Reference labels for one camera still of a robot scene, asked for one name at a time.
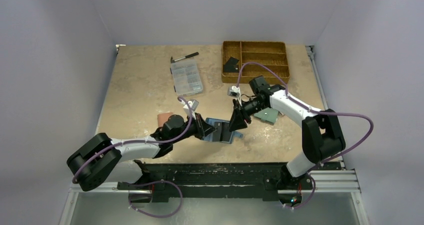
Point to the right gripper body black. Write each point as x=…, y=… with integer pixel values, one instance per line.
x=242, y=112

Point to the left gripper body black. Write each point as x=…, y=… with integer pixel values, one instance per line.
x=199, y=126

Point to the blue leather card holder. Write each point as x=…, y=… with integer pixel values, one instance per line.
x=235, y=134

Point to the black VIP credit card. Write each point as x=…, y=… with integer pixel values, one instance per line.
x=231, y=65

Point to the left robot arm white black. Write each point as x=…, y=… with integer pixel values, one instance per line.
x=93, y=162

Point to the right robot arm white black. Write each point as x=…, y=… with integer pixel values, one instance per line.
x=321, y=134

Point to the pink leather card holder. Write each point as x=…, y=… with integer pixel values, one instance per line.
x=163, y=117

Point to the teal green card holder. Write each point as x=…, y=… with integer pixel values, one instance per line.
x=268, y=115

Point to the wicker cutlery tray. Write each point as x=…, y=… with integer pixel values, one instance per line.
x=256, y=58

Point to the clear plastic screw organizer box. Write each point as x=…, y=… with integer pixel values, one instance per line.
x=186, y=77

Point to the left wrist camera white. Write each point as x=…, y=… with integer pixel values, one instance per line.
x=190, y=107

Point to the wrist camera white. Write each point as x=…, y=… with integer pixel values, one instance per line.
x=190, y=107
x=234, y=92

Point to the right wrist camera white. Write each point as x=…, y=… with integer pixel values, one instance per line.
x=234, y=92

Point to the black metal base rail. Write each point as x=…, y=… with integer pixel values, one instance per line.
x=268, y=181

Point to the claw hammer black handle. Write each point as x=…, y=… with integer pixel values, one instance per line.
x=172, y=60

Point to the aluminium frame rail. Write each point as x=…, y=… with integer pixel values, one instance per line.
x=326, y=181

